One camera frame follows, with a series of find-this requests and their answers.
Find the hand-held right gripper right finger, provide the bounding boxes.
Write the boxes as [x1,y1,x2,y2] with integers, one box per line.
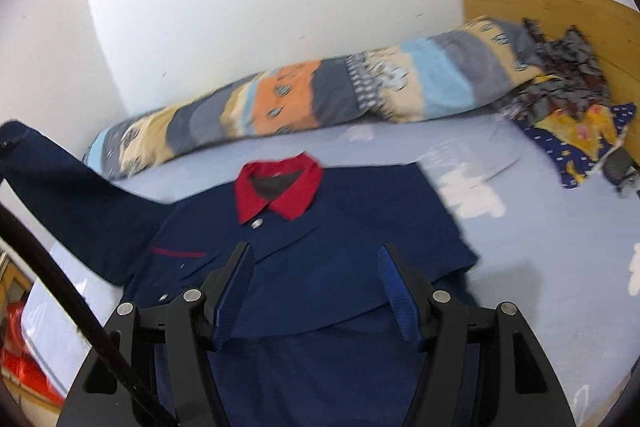
[377,244,576,427]

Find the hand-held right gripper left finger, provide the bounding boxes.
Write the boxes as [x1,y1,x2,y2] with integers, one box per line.
[56,242,256,427]

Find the navy jacket with red collar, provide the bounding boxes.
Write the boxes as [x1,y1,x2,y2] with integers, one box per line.
[0,119,481,427]

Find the light blue bed sheet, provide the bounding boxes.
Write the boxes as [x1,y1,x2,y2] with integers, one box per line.
[20,112,640,427]

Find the wooden cabinet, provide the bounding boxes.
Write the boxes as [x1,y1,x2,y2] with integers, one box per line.
[0,241,32,310]

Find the orange plastic object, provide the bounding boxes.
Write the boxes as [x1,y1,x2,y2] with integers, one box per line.
[0,302,66,404]

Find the blue and yellow printed cloth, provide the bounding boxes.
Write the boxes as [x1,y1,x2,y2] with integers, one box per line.
[520,102,638,190]

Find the grey patterned crumpled cloth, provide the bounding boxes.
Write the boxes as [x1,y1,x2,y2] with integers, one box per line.
[500,18,613,128]

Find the wooden headboard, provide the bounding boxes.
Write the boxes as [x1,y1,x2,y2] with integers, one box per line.
[462,0,640,108]

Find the black cable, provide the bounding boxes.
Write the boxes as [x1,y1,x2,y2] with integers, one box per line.
[0,202,178,427]

